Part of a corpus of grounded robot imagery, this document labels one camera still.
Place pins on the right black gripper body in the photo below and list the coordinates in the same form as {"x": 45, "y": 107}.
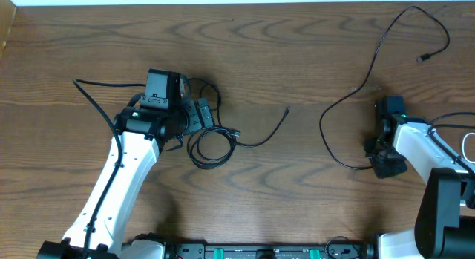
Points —
{"x": 386, "y": 161}

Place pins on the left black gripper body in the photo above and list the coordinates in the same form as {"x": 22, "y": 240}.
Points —
{"x": 189, "y": 118}

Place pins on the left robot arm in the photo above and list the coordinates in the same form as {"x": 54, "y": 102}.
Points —
{"x": 163, "y": 112}

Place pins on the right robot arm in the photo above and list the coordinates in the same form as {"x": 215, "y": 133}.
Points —
{"x": 440, "y": 230}

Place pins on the wooden board at left edge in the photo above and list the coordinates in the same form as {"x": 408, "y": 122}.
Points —
{"x": 7, "y": 16}

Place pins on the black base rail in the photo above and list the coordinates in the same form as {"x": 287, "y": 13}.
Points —
{"x": 259, "y": 251}

